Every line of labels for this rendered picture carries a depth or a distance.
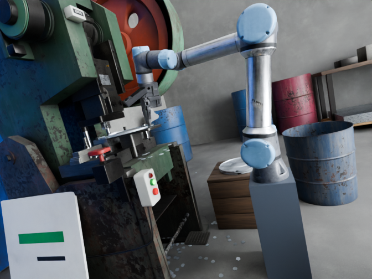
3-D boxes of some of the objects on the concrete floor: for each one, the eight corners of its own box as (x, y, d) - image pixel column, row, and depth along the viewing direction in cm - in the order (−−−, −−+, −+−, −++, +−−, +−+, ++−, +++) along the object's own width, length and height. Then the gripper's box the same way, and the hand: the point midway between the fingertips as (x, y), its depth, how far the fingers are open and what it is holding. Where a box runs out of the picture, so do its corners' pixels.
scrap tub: (348, 178, 164) (340, 118, 157) (375, 206, 126) (366, 128, 119) (289, 183, 180) (279, 128, 173) (296, 209, 141) (284, 140, 134)
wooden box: (278, 197, 161) (270, 154, 155) (283, 228, 126) (273, 173, 120) (226, 201, 175) (217, 161, 170) (218, 229, 140) (206, 180, 135)
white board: (94, 327, 93) (73, 191, 96) (16, 318, 108) (0, 201, 112) (96, 324, 94) (75, 190, 97) (18, 316, 109) (3, 200, 113)
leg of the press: (209, 227, 145) (177, 98, 132) (205, 238, 135) (170, 98, 121) (105, 229, 179) (71, 126, 166) (96, 238, 169) (58, 129, 155)
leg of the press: (182, 299, 96) (127, 103, 83) (172, 325, 86) (107, 106, 72) (46, 282, 130) (-9, 142, 117) (27, 299, 120) (-35, 148, 106)
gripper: (159, 82, 96) (165, 125, 105) (151, 79, 103) (158, 120, 112) (141, 85, 92) (149, 130, 101) (135, 82, 99) (142, 124, 109)
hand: (148, 124), depth 105 cm, fingers closed
